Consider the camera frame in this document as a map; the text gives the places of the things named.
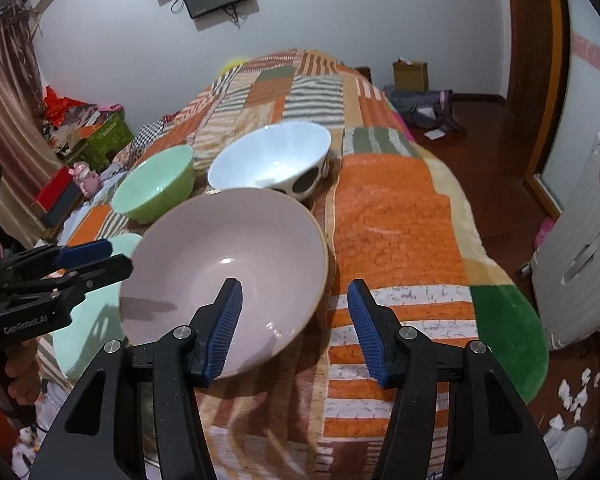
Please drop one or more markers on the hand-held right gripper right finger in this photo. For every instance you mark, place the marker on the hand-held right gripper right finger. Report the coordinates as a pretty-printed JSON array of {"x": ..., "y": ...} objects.
[{"x": 371, "y": 342}]

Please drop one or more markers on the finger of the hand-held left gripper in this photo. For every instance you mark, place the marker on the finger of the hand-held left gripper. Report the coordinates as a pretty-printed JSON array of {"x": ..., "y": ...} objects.
[
  {"x": 85, "y": 252},
  {"x": 105, "y": 270}
]

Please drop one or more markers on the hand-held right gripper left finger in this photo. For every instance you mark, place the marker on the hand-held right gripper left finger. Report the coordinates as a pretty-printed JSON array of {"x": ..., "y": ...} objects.
[{"x": 224, "y": 332}]

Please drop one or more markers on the light green plate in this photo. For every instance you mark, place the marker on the light green plate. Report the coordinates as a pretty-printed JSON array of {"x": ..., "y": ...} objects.
[{"x": 87, "y": 355}]

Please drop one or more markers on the pink bowl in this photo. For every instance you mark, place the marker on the pink bowl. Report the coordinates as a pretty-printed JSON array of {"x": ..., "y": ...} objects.
[{"x": 220, "y": 240}]

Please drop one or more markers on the green bowl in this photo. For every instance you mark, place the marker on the green bowl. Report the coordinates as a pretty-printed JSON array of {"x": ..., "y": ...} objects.
[{"x": 150, "y": 185}]

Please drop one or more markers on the white bowl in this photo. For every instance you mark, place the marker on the white bowl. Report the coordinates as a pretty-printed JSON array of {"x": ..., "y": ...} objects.
[{"x": 270, "y": 155}]

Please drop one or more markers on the person's left hand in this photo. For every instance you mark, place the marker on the person's left hand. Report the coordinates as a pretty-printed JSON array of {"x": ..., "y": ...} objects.
[{"x": 25, "y": 375}]

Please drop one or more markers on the dark grey box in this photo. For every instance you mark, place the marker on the dark grey box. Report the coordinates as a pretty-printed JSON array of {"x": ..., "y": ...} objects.
[{"x": 65, "y": 207}]

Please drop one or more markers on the red box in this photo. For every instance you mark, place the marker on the red box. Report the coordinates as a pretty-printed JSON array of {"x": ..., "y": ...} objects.
[{"x": 52, "y": 187}]

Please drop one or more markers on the pink rabbit toy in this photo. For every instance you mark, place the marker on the pink rabbit toy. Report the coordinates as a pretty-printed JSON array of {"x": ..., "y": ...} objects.
[{"x": 86, "y": 179}]

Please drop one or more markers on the green storage box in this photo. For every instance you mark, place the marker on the green storage box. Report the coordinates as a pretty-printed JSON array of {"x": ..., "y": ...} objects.
[{"x": 107, "y": 140}]

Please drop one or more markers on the pile of paper packaging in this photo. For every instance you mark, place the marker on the pile of paper packaging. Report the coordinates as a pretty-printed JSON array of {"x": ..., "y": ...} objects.
[{"x": 75, "y": 127}]

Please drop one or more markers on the checkered patchwork cloth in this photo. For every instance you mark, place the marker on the checkered patchwork cloth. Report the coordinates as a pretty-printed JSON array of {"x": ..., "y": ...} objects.
[{"x": 145, "y": 137}]

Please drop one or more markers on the striped patchwork blanket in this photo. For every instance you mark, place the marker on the striped patchwork blanket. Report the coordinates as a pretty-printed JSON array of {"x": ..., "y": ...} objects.
[{"x": 395, "y": 210}]

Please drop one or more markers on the pink flat item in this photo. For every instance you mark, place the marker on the pink flat item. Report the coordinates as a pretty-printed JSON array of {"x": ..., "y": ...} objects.
[{"x": 111, "y": 108}]

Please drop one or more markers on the red plastic bag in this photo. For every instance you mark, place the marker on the red plastic bag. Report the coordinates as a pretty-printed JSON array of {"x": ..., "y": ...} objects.
[{"x": 55, "y": 105}]

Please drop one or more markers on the striped brown curtain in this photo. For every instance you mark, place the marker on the striped brown curtain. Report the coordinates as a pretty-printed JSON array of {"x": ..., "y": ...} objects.
[{"x": 5, "y": 110}]

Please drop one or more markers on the pink slipper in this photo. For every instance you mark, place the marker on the pink slipper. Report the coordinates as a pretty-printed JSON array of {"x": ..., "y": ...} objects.
[{"x": 545, "y": 232}]

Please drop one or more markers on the white paper scraps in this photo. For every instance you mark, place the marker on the white paper scraps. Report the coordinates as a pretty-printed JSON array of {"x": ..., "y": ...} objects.
[{"x": 577, "y": 392}]

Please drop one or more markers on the white paper slip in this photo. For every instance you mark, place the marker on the white paper slip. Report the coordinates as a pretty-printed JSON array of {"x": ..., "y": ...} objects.
[{"x": 434, "y": 134}]

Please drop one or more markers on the yellow foam noodle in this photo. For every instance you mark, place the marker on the yellow foam noodle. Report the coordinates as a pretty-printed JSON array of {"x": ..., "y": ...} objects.
[{"x": 232, "y": 65}]

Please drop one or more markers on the dark bag on floor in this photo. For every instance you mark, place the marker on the dark bag on floor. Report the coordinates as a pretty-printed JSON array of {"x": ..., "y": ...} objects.
[{"x": 425, "y": 107}]

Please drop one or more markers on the cardboard box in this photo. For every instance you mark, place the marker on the cardboard box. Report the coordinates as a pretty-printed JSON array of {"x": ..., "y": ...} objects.
[{"x": 410, "y": 76}]

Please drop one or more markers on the wooden door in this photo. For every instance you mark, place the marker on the wooden door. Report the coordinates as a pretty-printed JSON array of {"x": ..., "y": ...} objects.
[{"x": 535, "y": 85}]

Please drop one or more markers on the white wardrobe sliding door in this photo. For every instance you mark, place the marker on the white wardrobe sliding door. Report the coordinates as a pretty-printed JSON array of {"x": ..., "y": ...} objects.
[{"x": 587, "y": 85}]

